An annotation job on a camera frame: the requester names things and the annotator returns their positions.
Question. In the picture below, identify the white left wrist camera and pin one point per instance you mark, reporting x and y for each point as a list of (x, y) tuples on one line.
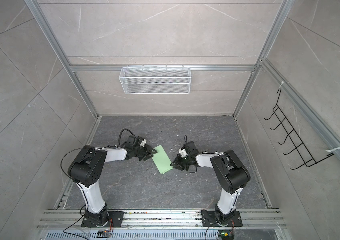
[(142, 142)]

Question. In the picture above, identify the light green paper sheet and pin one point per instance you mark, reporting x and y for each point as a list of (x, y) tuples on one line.
[(161, 160)]

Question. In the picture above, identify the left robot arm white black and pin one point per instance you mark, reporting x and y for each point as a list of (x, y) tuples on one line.
[(86, 169)]

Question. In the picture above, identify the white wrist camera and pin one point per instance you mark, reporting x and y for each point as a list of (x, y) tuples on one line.
[(142, 142), (183, 152)]

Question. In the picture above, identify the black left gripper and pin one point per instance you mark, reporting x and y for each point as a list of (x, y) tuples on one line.
[(149, 151)]

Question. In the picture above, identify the black wire hook rack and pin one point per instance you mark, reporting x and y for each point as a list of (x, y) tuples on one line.
[(291, 134)]

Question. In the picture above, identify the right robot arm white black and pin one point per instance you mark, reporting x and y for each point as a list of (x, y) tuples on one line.
[(232, 175)]

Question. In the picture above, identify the right small circuit board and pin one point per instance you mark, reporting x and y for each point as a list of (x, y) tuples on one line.
[(226, 235)]

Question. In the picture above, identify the small circuit board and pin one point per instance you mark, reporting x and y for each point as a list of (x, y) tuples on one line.
[(226, 235), (104, 234)]

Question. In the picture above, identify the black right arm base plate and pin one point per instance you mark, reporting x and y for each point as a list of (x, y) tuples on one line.
[(217, 219)]

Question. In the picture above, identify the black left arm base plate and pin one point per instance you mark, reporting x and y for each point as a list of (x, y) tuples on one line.
[(103, 219)]

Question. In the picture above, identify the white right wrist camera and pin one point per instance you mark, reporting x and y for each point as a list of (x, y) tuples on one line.
[(183, 152)]

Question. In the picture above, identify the white wire mesh basket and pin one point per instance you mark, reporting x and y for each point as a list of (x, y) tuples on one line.
[(155, 80)]

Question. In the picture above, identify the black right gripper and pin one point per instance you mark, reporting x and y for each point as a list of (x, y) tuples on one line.
[(178, 158)]

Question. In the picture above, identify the aluminium frame rail front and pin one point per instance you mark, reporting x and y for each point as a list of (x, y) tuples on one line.
[(195, 219)]

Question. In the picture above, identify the left small circuit board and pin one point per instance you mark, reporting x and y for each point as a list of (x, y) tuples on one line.
[(104, 234)]

